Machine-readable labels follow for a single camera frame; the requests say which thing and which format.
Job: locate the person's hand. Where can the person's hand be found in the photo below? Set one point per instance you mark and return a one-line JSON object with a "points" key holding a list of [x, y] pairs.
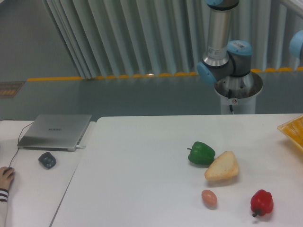
{"points": [[6, 177]]}

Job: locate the striped sleeve forearm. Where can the striped sleeve forearm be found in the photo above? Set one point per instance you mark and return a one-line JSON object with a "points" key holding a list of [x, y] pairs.
{"points": [[3, 206]]}

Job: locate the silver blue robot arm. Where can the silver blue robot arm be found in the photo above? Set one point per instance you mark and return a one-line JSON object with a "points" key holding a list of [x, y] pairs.
{"points": [[246, 34]]}

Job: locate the green bell pepper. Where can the green bell pepper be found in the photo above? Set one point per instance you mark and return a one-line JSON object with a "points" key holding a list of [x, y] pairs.
{"points": [[201, 154]]}

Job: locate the red bell pepper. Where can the red bell pepper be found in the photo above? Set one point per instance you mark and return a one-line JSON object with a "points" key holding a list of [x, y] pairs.
{"points": [[261, 203]]}

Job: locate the small black plastic tray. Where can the small black plastic tray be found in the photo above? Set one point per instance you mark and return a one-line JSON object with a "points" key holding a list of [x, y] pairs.
{"points": [[47, 160]]}

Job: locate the silver closed laptop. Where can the silver closed laptop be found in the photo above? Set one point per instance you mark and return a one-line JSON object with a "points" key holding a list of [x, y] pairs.
{"points": [[56, 132]]}

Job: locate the brown egg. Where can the brown egg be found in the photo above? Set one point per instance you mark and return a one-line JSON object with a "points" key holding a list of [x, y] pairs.
{"points": [[209, 198]]}

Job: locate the bread slice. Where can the bread slice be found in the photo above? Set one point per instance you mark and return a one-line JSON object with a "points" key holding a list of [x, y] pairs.
{"points": [[224, 167]]}

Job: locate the yellow plastic basket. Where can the yellow plastic basket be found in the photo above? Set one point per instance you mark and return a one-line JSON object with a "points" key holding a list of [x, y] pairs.
{"points": [[293, 129]]}

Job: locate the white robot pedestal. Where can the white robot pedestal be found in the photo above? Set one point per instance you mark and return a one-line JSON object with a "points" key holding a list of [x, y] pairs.
{"points": [[239, 95]]}

